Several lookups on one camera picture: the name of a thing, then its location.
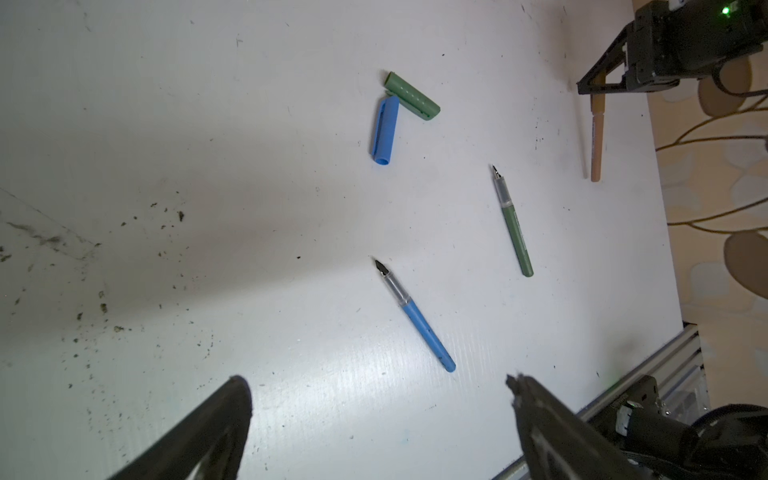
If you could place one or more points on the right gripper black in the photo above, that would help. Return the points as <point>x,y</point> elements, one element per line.
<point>665,46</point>

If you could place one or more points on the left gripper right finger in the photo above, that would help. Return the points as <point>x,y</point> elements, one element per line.
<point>557,443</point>

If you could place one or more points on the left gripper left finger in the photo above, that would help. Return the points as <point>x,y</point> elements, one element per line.
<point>208,443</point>

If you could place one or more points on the brown pen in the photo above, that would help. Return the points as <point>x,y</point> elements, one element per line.
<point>597,104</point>

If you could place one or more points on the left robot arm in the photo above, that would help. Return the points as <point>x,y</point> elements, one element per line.
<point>727,443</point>

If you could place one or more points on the green pen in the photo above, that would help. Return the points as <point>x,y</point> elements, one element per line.
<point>512,222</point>

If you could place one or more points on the green pen cap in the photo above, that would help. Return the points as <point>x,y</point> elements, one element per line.
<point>410,97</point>

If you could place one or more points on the blue pen cap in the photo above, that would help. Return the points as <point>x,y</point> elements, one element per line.
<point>385,127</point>

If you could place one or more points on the blue pen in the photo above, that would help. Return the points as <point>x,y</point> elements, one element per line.
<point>412,311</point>

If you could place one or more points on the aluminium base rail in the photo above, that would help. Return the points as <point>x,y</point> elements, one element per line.
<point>636,384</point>

